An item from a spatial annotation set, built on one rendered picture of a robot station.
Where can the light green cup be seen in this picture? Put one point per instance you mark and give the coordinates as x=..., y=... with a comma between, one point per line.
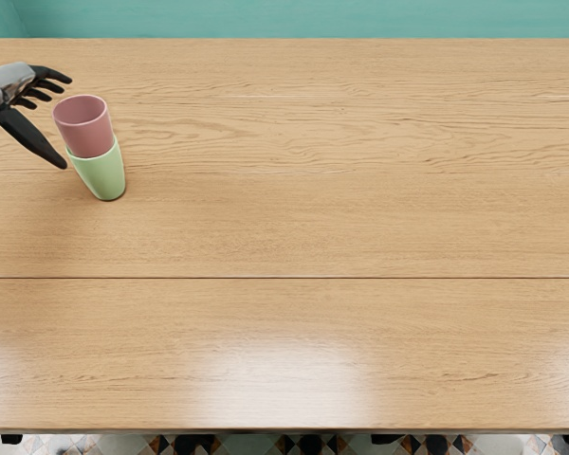
x=103, y=175

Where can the pink cup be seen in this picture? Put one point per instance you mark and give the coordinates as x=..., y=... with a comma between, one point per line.
x=86, y=128

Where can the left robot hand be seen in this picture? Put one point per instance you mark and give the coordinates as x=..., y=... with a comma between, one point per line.
x=9, y=80

